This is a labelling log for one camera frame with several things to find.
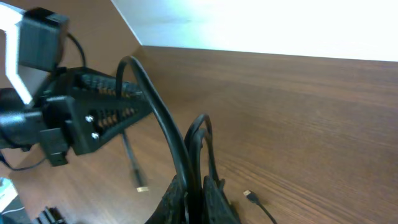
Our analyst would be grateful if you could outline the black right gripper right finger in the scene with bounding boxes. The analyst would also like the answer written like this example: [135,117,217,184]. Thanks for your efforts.
[203,176,241,224]

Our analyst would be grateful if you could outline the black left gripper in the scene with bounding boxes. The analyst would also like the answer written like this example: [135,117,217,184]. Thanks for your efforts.
[39,70,152,166]

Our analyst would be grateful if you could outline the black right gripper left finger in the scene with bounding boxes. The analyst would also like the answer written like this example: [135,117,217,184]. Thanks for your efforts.
[145,175,188,224]

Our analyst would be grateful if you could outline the black thin usb cable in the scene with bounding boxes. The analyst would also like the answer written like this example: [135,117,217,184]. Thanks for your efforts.
[243,189,278,224]

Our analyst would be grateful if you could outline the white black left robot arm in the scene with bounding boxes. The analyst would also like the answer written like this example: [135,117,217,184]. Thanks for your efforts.
[1,67,152,166]

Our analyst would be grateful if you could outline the dark objects at table edge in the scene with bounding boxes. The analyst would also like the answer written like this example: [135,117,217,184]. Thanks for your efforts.
[1,177,67,224]

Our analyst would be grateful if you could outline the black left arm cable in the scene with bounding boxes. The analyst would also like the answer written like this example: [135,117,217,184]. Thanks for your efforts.
[67,32,87,68]

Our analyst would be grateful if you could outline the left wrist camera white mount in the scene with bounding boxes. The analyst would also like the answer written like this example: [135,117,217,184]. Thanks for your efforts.
[1,2,70,105]

